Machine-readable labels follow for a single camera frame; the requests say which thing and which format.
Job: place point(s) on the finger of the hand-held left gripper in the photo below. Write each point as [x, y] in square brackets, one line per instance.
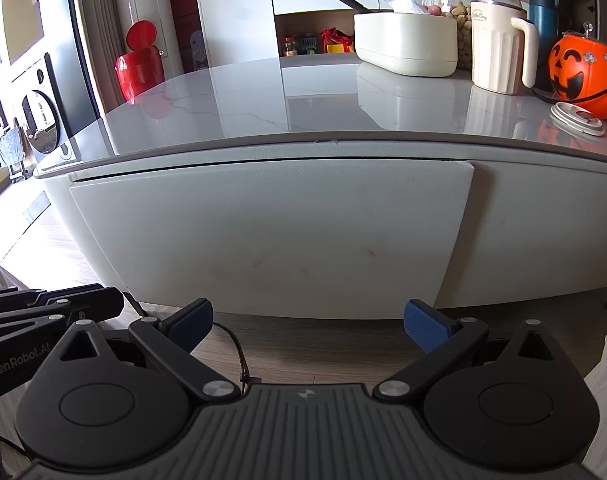
[13, 296]
[96, 302]

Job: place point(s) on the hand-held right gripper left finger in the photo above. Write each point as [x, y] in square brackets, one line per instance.
[192, 324]

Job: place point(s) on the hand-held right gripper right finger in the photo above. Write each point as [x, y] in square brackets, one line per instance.
[423, 327]

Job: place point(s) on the wooden tray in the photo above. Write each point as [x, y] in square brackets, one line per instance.
[273, 235]

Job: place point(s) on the silver crinkled bag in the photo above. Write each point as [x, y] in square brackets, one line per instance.
[9, 147]

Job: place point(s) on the white-fronted wooden drawer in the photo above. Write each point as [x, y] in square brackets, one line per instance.
[543, 230]

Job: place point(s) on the white appliance with round door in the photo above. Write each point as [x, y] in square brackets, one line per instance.
[43, 115]

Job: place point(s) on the red lidded trash bin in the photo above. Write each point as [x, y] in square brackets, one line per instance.
[139, 62]

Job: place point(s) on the round white lid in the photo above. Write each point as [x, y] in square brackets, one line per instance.
[577, 119]

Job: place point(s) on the white rectangular container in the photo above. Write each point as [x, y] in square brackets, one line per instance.
[406, 45]

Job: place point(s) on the cream ribbed jug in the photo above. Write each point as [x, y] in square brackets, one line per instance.
[496, 50]

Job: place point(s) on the small dark bottle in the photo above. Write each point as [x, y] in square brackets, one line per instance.
[288, 46]

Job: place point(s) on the orange pumpkin bucket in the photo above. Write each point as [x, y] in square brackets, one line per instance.
[581, 75]

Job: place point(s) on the red gift toy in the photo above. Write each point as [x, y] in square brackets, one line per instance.
[337, 40]

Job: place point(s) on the jar of peanuts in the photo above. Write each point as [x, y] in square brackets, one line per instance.
[463, 30]

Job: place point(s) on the green toy car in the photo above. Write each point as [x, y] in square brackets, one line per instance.
[306, 44]

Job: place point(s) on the teal thermos bottle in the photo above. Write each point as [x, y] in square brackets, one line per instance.
[543, 10]

